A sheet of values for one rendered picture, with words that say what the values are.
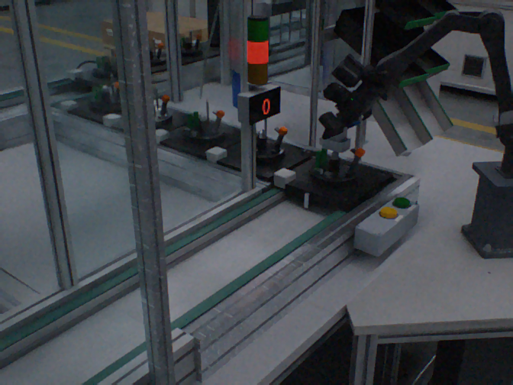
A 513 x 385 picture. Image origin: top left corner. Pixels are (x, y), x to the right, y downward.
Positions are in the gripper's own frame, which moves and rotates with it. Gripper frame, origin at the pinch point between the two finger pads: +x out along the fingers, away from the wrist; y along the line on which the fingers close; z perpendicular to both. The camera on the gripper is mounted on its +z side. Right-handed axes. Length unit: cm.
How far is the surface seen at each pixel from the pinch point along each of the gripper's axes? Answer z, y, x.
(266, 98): 13.7, 18.9, -3.4
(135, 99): 3, 85, -39
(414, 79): -1.7, -25.5, -13.3
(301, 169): -1.3, 1.3, 16.9
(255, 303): -24, 57, 2
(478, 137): -21, -313, 124
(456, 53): 50, -406, 131
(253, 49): 22.9, 21.3, -11.8
